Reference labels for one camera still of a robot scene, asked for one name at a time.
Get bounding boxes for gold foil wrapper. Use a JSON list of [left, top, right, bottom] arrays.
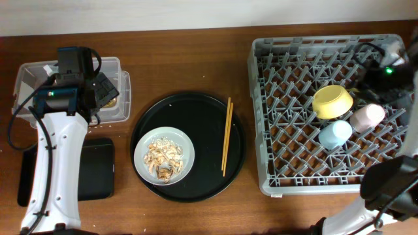
[[103, 98, 117, 108]]

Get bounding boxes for grey plate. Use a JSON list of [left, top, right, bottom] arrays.
[[134, 127, 195, 186]]

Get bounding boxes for food scraps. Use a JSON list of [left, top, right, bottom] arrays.
[[143, 137, 184, 183]]

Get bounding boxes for black rectangular bin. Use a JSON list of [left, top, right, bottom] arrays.
[[17, 138, 115, 207]]

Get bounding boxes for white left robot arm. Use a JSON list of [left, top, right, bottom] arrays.
[[20, 46, 120, 234]]

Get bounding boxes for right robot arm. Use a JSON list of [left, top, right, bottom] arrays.
[[308, 40, 417, 234]]

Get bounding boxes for pink cup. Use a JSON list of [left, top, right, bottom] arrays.
[[349, 104, 385, 133]]

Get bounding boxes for blue cup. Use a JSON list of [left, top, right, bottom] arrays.
[[318, 120, 353, 149]]

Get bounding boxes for clear plastic waste bin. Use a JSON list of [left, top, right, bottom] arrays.
[[11, 57, 131, 128]]

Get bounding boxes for grey dishwasher rack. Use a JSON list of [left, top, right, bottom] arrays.
[[248, 34, 411, 197]]

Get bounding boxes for round black tray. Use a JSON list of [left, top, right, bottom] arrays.
[[130, 93, 246, 202]]

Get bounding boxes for yellow bowl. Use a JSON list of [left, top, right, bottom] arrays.
[[312, 85, 353, 119]]

